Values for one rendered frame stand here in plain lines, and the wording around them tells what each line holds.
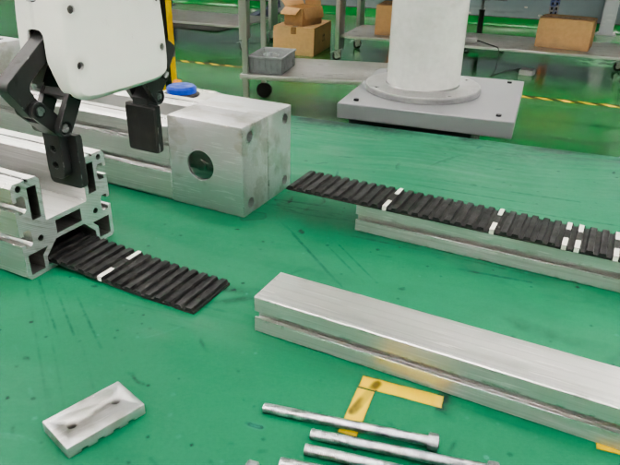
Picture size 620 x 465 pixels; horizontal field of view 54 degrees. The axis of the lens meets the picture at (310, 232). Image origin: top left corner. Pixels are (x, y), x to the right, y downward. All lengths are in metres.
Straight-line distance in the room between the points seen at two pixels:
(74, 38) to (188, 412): 0.25
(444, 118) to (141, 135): 0.52
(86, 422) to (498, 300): 0.32
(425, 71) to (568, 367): 0.67
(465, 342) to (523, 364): 0.04
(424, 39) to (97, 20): 0.64
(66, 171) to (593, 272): 0.43
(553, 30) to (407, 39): 4.38
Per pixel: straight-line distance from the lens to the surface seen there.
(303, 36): 5.63
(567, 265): 0.57
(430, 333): 0.42
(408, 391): 0.41
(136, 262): 0.55
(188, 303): 0.49
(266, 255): 0.56
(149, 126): 0.52
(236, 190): 0.62
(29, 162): 0.62
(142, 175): 0.69
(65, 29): 0.43
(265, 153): 0.64
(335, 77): 3.61
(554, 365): 0.41
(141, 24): 0.48
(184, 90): 0.84
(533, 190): 0.75
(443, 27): 0.99
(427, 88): 1.01
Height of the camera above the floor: 1.05
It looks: 27 degrees down
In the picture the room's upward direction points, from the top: 1 degrees clockwise
